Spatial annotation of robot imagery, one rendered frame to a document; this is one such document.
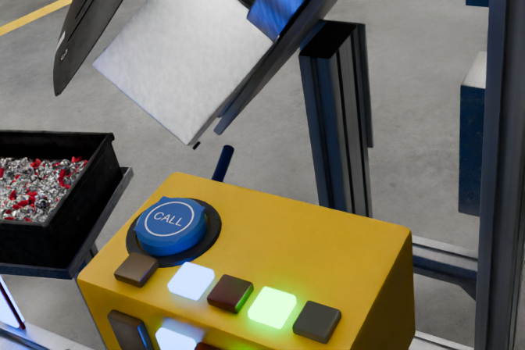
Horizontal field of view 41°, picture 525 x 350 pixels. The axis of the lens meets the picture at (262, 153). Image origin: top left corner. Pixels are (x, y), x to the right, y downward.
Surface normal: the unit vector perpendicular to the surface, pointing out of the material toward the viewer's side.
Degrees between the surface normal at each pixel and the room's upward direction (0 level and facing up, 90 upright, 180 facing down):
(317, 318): 0
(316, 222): 0
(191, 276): 0
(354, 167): 90
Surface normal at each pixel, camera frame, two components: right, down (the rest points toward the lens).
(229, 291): -0.15, -0.79
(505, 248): -0.48, 0.59
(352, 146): 0.87, 0.18
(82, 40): -0.73, -0.29
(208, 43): 0.01, 0.03
